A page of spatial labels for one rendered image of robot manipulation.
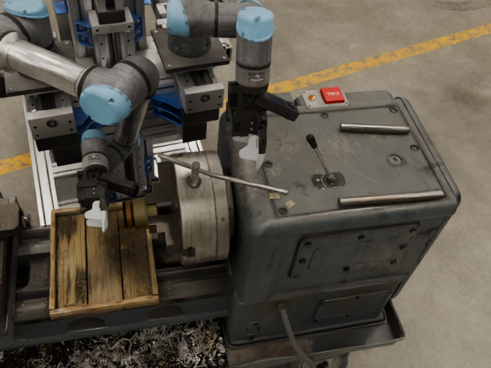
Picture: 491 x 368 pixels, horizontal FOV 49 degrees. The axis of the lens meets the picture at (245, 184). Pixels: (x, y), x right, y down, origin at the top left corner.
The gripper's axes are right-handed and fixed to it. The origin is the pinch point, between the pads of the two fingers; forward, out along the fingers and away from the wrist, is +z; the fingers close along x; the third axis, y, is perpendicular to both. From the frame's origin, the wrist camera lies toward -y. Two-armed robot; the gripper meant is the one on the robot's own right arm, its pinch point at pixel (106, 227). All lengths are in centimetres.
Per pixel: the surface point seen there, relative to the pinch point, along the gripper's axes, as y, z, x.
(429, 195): -82, 15, 20
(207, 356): -26, 21, -52
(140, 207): -9.7, -2.2, 4.4
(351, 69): -163, -183, -108
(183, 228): -19.8, 9.7, 9.4
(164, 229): -15.4, 4.9, 3.0
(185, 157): -23.0, -9.8, 14.7
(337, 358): -76, 23, -71
